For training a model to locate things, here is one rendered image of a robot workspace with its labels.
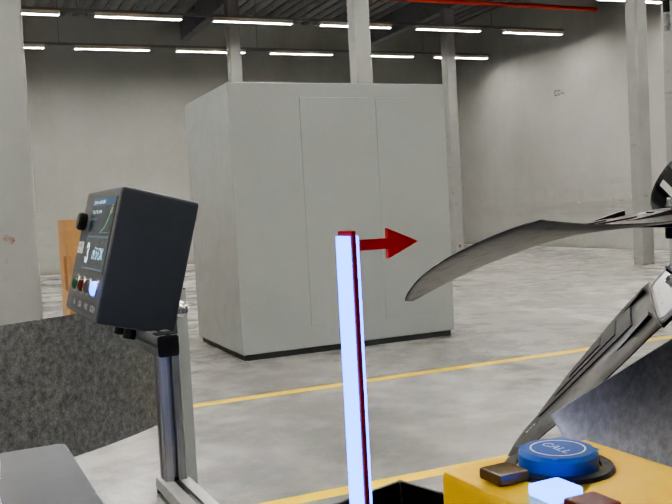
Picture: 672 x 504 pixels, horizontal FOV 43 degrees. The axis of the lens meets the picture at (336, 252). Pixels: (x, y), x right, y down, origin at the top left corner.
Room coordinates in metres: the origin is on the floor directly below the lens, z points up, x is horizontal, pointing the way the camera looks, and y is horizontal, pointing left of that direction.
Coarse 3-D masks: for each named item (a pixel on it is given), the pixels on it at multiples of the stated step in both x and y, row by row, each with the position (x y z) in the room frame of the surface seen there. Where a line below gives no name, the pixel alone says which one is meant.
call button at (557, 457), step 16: (528, 448) 0.43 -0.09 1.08; (544, 448) 0.43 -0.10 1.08; (560, 448) 0.43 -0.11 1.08; (576, 448) 0.43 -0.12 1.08; (592, 448) 0.42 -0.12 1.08; (528, 464) 0.42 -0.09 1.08; (544, 464) 0.41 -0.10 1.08; (560, 464) 0.41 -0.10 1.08; (576, 464) 0.41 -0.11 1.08; (592, 464) 0.41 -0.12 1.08
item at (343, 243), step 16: (336, 240) 0.66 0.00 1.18; (352, 288) 0.65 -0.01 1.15; (352, 304) 0.65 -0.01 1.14; (352, 320) 0.65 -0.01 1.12; (352, 336) 0.65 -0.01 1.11; (352, 352) 0.65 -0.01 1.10; (352, 368) 0.65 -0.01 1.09; (352, 384) 0.65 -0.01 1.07; (352, 400) 0.65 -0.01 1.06; (352, 416) 0.65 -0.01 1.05; (352, 432) 0.66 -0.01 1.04; (352, 448) 0.66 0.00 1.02; (352, 464) 0.66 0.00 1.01; (352, 480) 0.66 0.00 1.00; (352, 496) 0.66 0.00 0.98
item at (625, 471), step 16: (608, 448) 0.46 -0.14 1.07; (480, 464) 0.44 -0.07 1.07; (608, 464) 0.42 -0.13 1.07; (624, 464) 0.43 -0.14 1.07; (640, 464) 0.43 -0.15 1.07; (656, 464) 0.43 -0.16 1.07; (448, 480) 0.43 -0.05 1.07; (464, 480) 0.42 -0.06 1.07; (480, 480) 0.42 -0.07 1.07; (528, 480) 0.41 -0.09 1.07; (576, 480) 0.40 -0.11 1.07; (592, 480) 0.40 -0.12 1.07; (608, 480) 0.41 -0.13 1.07; (624, 480) 0.40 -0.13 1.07; (640, 480) 0.40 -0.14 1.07; (656, 480) 0.40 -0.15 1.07; (448, 496) 0.43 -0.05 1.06; (464, 496) 0.42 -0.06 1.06; (480, 496) 0.41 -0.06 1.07; (496, 496) 0.40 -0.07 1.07; (512, 496) 0.39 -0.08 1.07; (528, 496) 0.39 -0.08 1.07; (608, 496) 0.38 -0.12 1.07; (624, 496) 0.38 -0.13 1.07; (640, 496) 0.38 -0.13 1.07; (656, 496) 0.38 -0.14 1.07
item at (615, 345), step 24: (648, 288) 0.93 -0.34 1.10; (624, 312) 0.95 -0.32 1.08; (648, 312) 0.88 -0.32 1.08; (600, 336) 0.98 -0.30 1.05; (624, 336) 0.90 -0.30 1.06; (648, 336) 0.86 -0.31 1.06; (600, 360) 0.92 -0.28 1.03; (624, 360) 0.87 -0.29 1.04; (576, 384) 0.93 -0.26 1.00; (552, 408) 0.94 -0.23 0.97; (528, 432) 0.95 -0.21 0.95
